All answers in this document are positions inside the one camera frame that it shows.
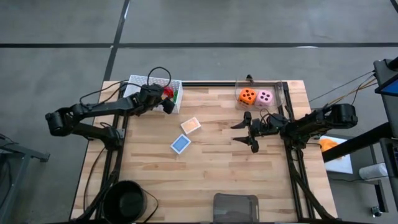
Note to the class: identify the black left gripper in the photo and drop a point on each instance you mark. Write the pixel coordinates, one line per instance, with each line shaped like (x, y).
(150, 98)

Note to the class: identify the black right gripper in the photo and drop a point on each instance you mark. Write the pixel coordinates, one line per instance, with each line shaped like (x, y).
(270, 126)

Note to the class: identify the large red toy brick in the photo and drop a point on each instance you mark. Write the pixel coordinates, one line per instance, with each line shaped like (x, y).
(168, 91)

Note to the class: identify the long green toy brick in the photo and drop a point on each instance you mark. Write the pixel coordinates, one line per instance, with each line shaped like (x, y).
(176, 93)

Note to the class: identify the orange foam die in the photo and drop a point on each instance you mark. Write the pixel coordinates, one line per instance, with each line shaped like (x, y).
(247, 96)

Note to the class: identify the pink foam die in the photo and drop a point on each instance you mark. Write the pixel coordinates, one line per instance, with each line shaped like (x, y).
(265, 98)

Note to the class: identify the blue playing card box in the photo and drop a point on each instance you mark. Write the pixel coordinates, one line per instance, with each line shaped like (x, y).
(180, 144)

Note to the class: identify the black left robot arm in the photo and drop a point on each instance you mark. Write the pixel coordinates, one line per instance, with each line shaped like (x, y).
(102, 107)

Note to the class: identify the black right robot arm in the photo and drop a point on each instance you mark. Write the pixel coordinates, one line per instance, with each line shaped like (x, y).
(311, 124)

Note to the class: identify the clear plastic bin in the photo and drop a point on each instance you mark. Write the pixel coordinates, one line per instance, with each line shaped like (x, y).
(245, 107)

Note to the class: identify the white perforated basket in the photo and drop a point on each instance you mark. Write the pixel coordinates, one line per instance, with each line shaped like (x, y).
(133, 81)

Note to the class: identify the black clamp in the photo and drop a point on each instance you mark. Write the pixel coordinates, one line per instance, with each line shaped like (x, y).
(249, 78)

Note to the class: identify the smoky grey plastic bin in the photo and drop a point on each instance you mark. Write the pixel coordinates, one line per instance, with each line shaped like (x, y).
(236, 208)

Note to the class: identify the orange object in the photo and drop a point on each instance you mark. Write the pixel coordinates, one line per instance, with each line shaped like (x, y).
(329, 145)

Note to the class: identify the white sheet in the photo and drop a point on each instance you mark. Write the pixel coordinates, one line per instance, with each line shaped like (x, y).
(342, 165)

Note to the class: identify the black diagonal bar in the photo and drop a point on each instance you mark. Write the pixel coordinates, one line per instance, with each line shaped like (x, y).
(357, 143)

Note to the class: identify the black bucket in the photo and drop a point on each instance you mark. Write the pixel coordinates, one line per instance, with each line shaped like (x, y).
(124, 202)

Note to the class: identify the white roll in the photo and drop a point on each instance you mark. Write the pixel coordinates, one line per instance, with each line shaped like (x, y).
(373, 171)

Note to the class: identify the black desk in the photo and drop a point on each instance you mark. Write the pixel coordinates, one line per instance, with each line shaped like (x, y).
(390, 118)

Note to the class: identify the grey metal stand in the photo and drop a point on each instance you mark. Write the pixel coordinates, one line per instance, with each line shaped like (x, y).
(31, 151)

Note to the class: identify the monitor with blue screen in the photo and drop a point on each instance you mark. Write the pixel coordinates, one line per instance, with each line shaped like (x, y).
(391, 88)

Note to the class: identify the small caster wheel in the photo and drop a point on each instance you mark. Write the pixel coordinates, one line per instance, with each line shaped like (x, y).
(376, 211)

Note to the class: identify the black aluminium rig frame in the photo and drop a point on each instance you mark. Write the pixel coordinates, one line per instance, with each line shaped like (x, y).
(211, 84)

